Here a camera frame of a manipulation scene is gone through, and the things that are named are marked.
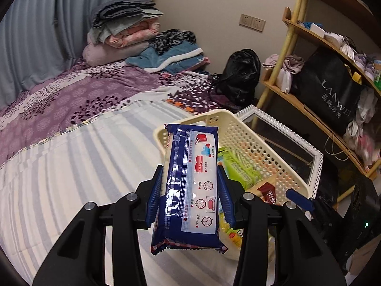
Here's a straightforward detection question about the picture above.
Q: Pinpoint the pink clothing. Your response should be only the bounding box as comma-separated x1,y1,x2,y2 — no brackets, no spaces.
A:
263,54,306,94

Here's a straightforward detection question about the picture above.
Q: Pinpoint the grey-blue curtain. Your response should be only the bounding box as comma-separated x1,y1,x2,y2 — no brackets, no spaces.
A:
0,0,155,111

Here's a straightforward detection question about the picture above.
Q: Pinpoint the blue white striped cloth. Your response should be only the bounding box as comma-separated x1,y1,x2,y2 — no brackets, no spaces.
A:
0,100,247,286

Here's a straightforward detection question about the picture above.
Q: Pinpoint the black shopping bag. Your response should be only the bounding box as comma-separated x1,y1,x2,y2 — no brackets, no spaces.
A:
293,48,365,134

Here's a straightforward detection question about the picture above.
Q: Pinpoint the mauve folded quilt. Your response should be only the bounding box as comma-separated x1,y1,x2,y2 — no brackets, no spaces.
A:
83,40,149,66

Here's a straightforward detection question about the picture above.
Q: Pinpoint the blue fleece blanket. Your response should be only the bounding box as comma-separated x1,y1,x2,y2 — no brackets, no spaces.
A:
125,40,210,75

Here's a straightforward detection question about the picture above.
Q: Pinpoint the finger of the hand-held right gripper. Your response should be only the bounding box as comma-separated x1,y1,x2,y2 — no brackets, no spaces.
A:
286,189,316,214

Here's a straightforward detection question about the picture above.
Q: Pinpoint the white plastic bag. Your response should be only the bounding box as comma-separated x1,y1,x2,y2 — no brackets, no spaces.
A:
342,88,379,153

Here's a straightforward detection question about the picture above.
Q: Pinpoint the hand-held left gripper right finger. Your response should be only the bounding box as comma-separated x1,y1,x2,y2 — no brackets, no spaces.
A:
217,164,347,286

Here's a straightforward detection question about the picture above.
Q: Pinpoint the purple floral bedsheet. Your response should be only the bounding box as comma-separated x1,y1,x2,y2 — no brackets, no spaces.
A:
0,56,239,167

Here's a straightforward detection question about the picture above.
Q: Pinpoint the white sneaker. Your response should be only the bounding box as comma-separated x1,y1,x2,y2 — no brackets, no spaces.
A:
324,31,348,49
342,43,370,67

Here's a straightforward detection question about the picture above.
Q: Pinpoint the leopard print cloth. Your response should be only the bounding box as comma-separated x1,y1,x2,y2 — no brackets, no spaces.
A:
149,29,197,55

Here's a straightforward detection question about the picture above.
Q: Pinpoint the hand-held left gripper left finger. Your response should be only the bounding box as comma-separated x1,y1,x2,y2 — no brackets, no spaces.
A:
32,164,164,286

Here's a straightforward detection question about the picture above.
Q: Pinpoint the dark blue cracker packet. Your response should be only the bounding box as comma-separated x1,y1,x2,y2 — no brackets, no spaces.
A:
150,123,228,255

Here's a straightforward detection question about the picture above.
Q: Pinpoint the small green cracker packet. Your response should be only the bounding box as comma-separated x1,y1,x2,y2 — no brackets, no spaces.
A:
219,147,262,190

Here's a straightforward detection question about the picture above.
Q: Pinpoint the folded grey blanket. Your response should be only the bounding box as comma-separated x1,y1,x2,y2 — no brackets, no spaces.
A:
91,1,164,35

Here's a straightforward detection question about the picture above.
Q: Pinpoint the white framed mirror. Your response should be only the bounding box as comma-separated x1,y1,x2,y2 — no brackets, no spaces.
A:
235,106,324,197

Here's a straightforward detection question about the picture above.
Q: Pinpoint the beige waffle packet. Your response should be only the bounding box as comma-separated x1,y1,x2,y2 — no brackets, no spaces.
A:
247,175,279,206

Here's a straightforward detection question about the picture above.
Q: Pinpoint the folded pink quilt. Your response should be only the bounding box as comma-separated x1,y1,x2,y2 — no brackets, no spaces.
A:
104,21,160,48

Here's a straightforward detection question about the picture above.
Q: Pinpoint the cream perforated plastic basket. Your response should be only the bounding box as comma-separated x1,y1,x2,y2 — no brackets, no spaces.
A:
153,109,314,263

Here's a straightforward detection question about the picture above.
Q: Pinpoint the black backpack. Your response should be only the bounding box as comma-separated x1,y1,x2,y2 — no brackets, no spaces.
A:
213,48,262,108

